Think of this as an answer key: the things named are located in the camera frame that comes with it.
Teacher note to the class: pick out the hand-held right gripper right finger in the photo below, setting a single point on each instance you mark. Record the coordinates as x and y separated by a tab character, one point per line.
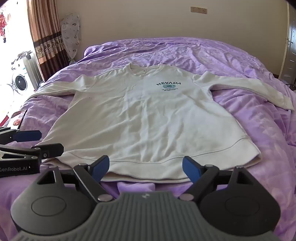
189	169

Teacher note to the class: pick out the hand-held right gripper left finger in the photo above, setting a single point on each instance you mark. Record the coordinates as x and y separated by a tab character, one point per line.
104	167

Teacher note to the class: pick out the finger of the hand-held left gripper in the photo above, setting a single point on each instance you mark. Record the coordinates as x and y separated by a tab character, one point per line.
52	149
27	135

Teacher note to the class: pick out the white printed sweatshirt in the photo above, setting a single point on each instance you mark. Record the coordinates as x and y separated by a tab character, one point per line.
148	122

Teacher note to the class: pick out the red hanging clothes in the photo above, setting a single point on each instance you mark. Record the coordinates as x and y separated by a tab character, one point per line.
3	25

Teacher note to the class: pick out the smartphone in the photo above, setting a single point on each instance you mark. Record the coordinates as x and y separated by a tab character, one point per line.
16	118

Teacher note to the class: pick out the white washing machine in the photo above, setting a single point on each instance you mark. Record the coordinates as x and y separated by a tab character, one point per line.
19	81

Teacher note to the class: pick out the grey ribbed appliance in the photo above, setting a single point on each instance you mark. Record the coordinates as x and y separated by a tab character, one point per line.
29	64

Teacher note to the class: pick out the purple floral blanket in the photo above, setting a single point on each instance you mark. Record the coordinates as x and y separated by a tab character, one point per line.
254	120

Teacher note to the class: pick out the brown patterned curtain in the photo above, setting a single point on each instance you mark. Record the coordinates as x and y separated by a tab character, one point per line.
46	34

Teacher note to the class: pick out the patterned cloth cover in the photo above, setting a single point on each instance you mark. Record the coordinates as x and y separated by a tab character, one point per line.
70	34

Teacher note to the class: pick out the white door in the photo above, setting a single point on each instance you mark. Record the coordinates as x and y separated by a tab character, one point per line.
289	51

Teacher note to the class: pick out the wall socket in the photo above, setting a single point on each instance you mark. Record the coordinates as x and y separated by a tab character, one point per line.
198	9

